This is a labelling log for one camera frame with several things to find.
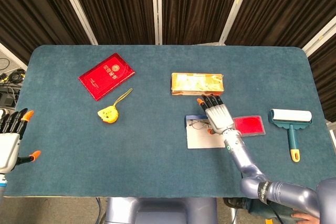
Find blue felt table mat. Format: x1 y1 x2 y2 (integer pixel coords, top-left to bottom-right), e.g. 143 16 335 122
3 45 336 199

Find teal lint roller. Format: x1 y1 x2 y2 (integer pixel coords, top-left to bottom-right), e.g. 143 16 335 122
268 108 313 163

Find black shoe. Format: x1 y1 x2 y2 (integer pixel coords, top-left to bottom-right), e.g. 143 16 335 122
224 198 247 209

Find wire frame eyeglasses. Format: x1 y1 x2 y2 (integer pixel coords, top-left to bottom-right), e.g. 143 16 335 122
188 119 211 130

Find red ink stamp pad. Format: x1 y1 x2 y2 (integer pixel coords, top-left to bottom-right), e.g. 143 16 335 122
233 115 266 138

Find golden rectangular box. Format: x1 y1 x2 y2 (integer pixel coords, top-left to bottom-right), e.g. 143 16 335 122
171 72 225 96

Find white and blue glasses case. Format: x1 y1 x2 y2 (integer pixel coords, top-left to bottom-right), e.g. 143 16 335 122
185 114 226 150

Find dark jeans leg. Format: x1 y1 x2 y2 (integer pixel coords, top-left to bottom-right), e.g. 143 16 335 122
245 199 296 224

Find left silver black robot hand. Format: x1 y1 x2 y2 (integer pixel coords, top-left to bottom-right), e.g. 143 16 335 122
0 108 42 174

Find blue cable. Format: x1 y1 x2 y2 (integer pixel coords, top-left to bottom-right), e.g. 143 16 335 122
95 197 102 224

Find dark brown curtain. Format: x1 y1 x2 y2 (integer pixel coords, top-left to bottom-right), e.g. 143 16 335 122
0 0 91 65
65 0 156 46
307 40 336 123
225 0 336 49
161 0 246 46

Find bare person hand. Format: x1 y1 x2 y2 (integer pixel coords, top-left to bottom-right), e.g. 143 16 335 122
290 212 321 224

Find purple-grey robot base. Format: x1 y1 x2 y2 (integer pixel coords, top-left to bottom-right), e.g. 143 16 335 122
104 197 218 224

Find white partition frame bar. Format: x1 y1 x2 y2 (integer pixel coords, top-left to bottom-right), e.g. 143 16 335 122
218 0 255 46
301 16 336 57
151 0 163 46
0 42 28 71
55 0 99 46

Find red certificate book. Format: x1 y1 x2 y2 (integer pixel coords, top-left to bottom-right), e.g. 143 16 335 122
78 52 136 102

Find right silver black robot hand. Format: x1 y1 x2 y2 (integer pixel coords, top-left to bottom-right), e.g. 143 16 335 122
196 95 235 135

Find yellow tape measure with strap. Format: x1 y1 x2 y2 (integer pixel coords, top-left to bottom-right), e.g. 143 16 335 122
97 88 133 124

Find black and yellow cable bundle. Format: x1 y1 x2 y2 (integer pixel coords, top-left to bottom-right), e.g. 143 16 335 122
0 68 26 85

